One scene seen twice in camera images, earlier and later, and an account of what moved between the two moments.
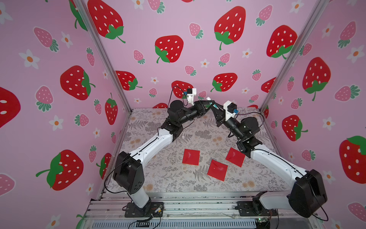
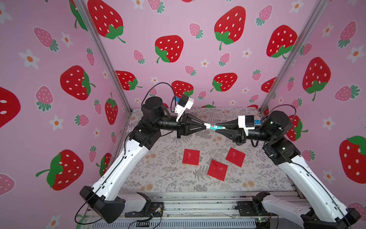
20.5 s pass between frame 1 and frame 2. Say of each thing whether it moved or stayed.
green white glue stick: moved
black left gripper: moved
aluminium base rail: stayed
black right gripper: moved
